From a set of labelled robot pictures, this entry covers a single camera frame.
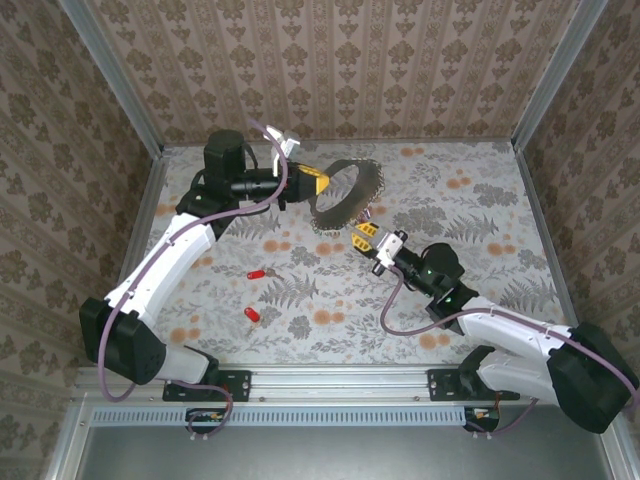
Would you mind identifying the floral patterned table cover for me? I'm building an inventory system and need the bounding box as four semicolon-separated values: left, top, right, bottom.
115;142;576;366

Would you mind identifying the black connector box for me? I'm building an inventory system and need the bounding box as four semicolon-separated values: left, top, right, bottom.
463;407;502;435
185;407;226;435

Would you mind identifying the grey metal panel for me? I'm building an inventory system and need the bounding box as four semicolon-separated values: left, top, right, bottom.
44;399;640;480

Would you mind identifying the aluminium rear rail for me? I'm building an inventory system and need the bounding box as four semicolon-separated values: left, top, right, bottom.
162;138;516;149

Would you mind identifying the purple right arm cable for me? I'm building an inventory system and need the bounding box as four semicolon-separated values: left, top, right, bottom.
380;267;640;442

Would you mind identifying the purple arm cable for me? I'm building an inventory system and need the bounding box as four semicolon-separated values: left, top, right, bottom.
380;267;640;442
97;118;291;444

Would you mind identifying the aluminium side rail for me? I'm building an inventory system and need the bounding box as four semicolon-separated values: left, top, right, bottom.
514;144;584;334
94;149;171;366

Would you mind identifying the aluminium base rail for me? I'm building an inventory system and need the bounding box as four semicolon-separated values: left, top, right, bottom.
73;363;617;405

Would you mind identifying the slotted grey cable duct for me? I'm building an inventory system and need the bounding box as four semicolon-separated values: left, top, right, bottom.
91;405;501;428

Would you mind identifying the aluminium frame post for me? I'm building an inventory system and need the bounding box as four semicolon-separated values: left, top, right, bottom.
57;0;166;157
512;0;609;151

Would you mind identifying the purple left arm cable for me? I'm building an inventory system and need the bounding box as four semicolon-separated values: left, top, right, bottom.
97;118;291;444

